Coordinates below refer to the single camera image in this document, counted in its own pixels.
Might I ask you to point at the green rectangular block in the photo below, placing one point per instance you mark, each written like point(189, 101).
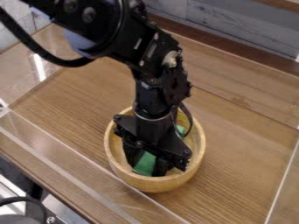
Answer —
point(147, 164)

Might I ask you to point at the brown wooden bowl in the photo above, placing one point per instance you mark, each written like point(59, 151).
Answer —
point(175, 177)

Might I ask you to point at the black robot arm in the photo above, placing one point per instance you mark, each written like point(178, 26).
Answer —
point(114, 28)

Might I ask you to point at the clear acrylic enclosure wall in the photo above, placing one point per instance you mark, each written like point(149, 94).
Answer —
point(246, 102)

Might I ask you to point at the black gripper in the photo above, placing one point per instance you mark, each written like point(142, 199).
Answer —
point(158, 136)

